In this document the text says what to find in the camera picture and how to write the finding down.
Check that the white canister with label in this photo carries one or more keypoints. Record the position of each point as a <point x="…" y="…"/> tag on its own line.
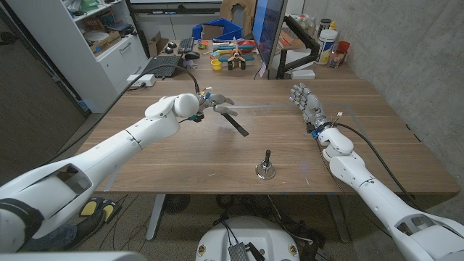
<point x="325" y="47"/>

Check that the black laptop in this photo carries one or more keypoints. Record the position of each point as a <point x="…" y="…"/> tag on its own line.
<point x="163" y="69"/>

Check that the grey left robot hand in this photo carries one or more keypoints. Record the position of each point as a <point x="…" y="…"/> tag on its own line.
<point x="215" y="103"/>

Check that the brown cardboard sheet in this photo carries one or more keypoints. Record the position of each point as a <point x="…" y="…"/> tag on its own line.
<point x="248" y="11"/>

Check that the black keyboard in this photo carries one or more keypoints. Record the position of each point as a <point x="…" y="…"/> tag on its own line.
<point x="186" y="45"/>

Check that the black computer mouse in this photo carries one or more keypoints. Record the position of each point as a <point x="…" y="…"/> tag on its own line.
<point x="192" y="55"/>

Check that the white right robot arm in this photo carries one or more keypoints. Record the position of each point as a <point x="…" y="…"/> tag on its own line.
<point x="377" y="197"/>

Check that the small purple toy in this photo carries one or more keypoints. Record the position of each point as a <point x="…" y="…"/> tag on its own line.
<point x="189" y="64"/>

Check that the small cardboard box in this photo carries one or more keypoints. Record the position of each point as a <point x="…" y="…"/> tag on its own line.
<point x="157" y="44"/>

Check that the red cup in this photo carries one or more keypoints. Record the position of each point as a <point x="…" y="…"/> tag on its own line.
<point x="343" y="47"/>

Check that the red bowl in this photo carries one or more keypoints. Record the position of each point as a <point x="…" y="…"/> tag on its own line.
<point x="247" y="45"/>

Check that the yellow and black foot pedal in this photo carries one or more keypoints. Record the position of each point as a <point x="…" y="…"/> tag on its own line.
<point x="99" y="207"/>

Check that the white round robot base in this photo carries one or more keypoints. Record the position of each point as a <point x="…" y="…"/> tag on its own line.
<point x="250" y="235"/>

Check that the black round fan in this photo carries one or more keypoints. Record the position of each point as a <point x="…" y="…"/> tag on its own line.
<point x="176" y="203"/>

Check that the white shelf cabinet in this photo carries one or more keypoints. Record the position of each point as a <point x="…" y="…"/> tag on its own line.
<point x="90" y="69"/>

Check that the open cardboard box on shelf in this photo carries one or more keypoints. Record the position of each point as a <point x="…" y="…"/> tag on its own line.
<point x="105" y="42"/>

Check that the person's leg in jeans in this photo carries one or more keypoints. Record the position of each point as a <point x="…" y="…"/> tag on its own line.
<point x="50" y="239"/>

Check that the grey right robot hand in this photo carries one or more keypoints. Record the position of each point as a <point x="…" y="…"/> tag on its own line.
<point x="311" y="107"/>

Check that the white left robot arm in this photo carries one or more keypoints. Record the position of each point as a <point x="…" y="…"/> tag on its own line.
<point x="108" y="152"/>

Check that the computer monitor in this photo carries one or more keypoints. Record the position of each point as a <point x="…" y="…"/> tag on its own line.
<point x="268" y="29"/>

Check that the flat white box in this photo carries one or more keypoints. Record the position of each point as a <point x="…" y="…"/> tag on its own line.
<point x="303" y="74"/>

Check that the small yellow cup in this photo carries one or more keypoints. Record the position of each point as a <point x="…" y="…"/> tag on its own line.
<point x="216" y="65"/>

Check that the wooden toy airplane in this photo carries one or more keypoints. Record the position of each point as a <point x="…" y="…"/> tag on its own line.
<point x="236" y="55"/>

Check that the paper note on monitor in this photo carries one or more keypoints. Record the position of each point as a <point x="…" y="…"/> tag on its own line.
<point x="262" y="70"/>

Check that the black shoe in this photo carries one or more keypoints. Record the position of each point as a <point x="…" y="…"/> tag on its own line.
<point x="88" y="226"/>

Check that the white power strip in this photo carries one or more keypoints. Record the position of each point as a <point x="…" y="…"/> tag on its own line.
<point x="143" y="81"/>

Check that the blue plastic bin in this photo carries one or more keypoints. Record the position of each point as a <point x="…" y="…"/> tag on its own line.
<point x="232" y="28"/>

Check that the grey table leg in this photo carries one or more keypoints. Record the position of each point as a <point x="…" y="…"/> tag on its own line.
<point x="339" y="217"/>
<point x="155" y="217"/>

